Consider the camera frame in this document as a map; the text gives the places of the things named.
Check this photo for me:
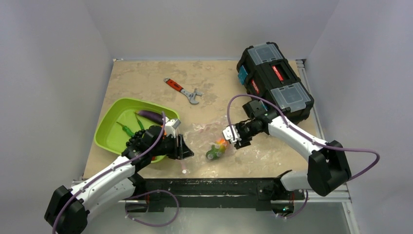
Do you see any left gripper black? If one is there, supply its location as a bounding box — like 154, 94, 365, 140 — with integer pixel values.
150, 133, 193, 159

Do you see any clear zip top bag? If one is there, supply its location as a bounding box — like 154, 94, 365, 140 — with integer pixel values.
179, 116, 254, 178

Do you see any green orange fake mango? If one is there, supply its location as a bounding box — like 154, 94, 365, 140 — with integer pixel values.
206, 138, 228, 160

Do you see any purple fake eggplant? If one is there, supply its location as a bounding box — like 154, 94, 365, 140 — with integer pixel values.
137, 110, 163, 125

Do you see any green fake chili pepper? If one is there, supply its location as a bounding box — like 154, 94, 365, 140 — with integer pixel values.
134, 112, 145, 130

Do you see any dark fake grape bunch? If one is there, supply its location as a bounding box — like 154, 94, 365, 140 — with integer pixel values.
126, 130, 146, 150

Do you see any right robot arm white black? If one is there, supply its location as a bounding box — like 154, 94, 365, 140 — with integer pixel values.
223, 100, 352, 198

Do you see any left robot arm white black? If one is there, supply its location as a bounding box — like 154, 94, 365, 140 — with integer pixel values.
44, 124, 194, 234

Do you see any black plastic toolbox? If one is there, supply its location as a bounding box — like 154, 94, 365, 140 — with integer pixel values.
236, 42, 314, 124

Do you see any green plastic tray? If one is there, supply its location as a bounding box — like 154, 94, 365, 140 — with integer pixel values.
94, 98, 180, 155

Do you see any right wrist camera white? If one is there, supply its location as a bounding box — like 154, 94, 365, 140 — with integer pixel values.
222, 125, 241, 145

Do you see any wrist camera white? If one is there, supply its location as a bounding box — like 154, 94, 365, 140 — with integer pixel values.
222, 125, 241, 145
164, 118, 181, 138

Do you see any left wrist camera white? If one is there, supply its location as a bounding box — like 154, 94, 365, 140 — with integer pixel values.
164, 118, 181, 138

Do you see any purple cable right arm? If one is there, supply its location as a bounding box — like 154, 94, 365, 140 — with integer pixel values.
226, 94, 381, 181

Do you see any black mounting base rail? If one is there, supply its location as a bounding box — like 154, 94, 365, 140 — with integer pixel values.
125, 177, 306, 215

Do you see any red handled adjustable wrench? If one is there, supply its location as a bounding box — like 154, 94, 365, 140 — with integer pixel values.
164, 78, 203, 105

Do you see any purple cable at base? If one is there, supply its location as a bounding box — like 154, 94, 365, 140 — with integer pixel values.
124, 190, 180, 228

